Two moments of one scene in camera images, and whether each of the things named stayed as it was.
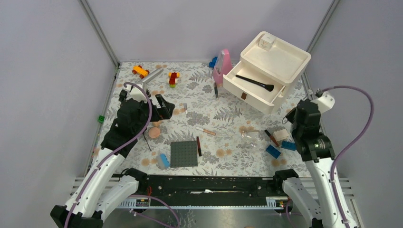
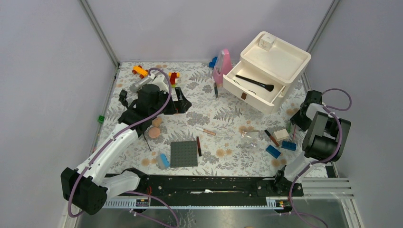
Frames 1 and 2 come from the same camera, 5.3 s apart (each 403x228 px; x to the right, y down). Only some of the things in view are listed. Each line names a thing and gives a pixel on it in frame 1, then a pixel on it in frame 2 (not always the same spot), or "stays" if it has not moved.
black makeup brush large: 267,87 stays
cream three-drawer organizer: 270,70 stays
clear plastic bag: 251,138 stays
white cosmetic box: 281,134 → 266,42
